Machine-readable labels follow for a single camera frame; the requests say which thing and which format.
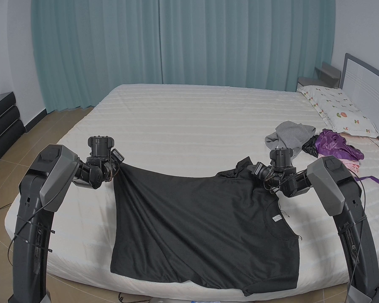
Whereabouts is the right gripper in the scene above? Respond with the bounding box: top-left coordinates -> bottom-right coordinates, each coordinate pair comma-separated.
247,162 -> 274,182

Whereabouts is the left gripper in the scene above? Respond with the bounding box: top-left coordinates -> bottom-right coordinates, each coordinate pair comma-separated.
99,149 -> 126,182

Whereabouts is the black T-shirt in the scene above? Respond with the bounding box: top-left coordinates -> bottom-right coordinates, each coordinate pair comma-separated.
110,157 -> 300,297

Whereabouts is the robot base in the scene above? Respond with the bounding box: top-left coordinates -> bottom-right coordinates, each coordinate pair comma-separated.
155,299 -> 228,303

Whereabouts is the bed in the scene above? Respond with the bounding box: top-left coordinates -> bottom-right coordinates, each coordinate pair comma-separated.
5,53 -> 379,299

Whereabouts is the grey garment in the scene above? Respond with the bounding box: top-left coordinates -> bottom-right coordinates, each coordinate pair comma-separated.
265,121 -> 316,162

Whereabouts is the black shiny garment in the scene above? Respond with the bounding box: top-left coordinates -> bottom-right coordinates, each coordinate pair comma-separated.
302,134 -> 319,157

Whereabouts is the purple garment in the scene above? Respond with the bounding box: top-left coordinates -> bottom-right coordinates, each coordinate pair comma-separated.
314,129 -> 379,189

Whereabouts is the pink garment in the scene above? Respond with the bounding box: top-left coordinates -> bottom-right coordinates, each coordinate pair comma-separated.
341,158 -> 362,173

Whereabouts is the white printed pillow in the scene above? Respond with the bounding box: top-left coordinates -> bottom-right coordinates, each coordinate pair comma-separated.
297,85 -> 379,138

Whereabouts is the grey bedside table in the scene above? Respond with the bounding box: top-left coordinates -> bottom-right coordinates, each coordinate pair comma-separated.
297,62 -> 342,89

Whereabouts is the blue-green curtain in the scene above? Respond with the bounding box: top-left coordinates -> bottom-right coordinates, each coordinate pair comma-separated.
158,0 -> 335,91
32,0 -> 165,113

